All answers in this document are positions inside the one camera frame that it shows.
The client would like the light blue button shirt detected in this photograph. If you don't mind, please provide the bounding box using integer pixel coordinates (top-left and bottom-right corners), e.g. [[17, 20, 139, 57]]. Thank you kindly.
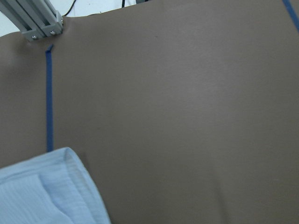
[[0, 147, 111, 224]]

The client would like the brown paper table cover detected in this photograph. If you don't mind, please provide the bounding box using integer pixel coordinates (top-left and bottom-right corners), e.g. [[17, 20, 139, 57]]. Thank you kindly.
[[0, 0, 299, 224]]

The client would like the black cable on desk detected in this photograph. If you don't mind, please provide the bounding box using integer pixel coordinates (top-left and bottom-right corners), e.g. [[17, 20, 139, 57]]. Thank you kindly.
[[63, 0, 78, 17]]

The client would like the aluminium frame post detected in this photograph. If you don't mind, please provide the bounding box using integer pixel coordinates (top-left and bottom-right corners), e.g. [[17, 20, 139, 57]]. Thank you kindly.
[[0, 0, 64, 41]]

